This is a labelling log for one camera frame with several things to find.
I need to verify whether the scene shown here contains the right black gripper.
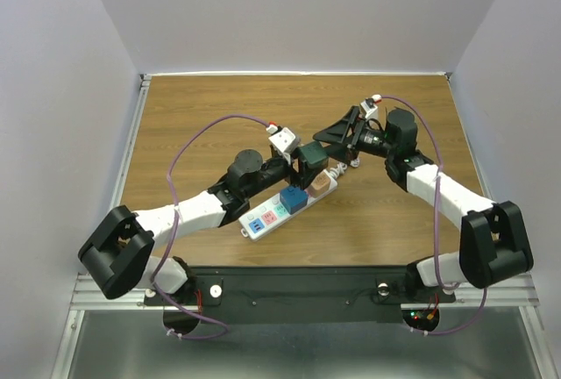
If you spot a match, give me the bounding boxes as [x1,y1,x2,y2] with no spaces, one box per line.
[313,105,396,164]

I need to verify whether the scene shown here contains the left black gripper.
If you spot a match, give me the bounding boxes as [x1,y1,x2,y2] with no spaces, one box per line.
[245,146,323,199]

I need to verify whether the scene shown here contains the orange cube plug adapter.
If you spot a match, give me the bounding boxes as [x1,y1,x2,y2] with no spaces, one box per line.
[307,173,330,198]

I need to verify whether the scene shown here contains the dark green cube adapter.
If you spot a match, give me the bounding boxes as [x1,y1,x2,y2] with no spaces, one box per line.
[297,140,329,166]

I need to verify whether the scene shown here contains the blue cube plug adapter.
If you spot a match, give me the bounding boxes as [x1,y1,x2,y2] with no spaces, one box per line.
[280,186,309,215]

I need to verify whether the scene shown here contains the white multicolour power strip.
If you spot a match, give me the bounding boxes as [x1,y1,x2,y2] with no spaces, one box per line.
[238,169,338,242]

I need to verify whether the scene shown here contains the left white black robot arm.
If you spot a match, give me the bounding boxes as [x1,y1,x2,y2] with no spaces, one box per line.
[78,141,329,304]

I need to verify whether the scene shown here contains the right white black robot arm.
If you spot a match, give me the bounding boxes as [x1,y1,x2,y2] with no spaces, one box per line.
[313,106,534,300]

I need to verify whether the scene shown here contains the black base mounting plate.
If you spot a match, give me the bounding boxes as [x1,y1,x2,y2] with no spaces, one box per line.
[171,266,455,325]

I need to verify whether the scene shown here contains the white bundled power cord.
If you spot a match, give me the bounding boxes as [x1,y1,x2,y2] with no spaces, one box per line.
[326,157,363,178]

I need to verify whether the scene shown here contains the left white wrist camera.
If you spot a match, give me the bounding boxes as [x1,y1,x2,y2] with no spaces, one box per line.
[266,123,301,163]

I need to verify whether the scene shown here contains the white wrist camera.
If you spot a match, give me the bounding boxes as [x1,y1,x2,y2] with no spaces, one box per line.
[359,94,382,121]
[266,123,301,163]

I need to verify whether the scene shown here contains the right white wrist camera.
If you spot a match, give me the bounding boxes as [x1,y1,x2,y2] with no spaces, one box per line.
[359,94,382,121]

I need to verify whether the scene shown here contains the right aluminium frame rail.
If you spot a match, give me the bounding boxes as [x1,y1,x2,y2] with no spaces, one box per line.
[442,72,553,379]

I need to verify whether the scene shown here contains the aluminium frame rail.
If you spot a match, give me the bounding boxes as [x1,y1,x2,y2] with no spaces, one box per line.
[51,74,153,378]
[442,72,553,379]

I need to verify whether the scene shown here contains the left aluminium frame rail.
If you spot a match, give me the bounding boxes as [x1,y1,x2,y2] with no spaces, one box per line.
[51,74,153,378]

